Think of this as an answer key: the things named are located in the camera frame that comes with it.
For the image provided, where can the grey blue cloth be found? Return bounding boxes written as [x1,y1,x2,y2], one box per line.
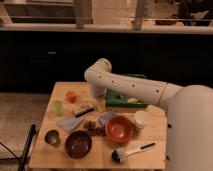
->
[56,117,83,133]

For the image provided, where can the green plastic cup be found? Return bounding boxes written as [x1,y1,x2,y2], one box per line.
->
[51,101,63,116]

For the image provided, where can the orange bowl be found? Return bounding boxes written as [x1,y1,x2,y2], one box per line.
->
[105,116,134,143]

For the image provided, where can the black chair frame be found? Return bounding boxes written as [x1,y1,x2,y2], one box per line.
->
[0,124,36,171]

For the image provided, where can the white paper cup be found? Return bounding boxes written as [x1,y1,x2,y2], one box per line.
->
[134,111,149,129]

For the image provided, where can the small metal cup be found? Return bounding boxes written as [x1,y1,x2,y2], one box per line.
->
[45,130,60,145]

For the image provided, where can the purple bowl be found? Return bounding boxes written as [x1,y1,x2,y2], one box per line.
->
[65,130,92,159]

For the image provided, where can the yellow corn in tray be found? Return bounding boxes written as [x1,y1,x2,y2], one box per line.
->
[127,98,139,103]

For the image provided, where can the blue sponge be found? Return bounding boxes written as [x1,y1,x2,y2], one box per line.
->
[99,111,115,127]

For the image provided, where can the green plastic tray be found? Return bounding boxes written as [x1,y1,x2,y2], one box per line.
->
[104,73,149,108]

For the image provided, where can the whiteboard eraser with black stripe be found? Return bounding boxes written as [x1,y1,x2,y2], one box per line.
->
[74,106,94,117]

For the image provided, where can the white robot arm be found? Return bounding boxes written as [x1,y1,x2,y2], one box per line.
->
[84,58,213,171]

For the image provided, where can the orange fruit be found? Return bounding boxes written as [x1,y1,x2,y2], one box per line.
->
[65,91,77,103]

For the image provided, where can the bunch of brown grapes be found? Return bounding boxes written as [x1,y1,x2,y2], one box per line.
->
[83,121,105,136]

